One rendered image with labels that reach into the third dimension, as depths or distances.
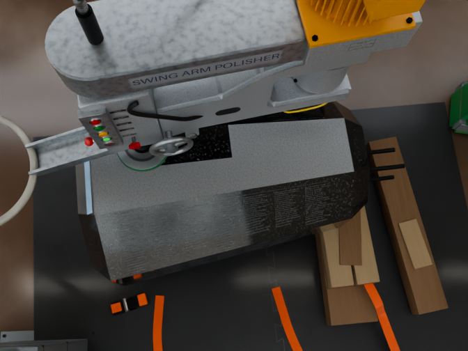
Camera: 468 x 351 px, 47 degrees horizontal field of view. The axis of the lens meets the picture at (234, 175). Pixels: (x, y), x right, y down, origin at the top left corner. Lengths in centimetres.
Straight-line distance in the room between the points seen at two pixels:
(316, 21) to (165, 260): 129
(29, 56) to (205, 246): 176
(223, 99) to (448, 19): 229
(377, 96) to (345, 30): 192
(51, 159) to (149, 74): 89
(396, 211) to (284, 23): 178
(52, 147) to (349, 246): 149
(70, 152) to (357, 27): 121
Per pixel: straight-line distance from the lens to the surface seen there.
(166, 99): 168
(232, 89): 165
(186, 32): 142
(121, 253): 230
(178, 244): 228
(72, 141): 218
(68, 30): 147
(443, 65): 356
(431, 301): 302
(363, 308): 289
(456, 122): 332
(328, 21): 144
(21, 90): 342
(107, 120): 160
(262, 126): 225
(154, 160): 218
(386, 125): 327
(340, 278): 277
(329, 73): 172
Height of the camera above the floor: 295
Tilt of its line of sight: 75 degrees down
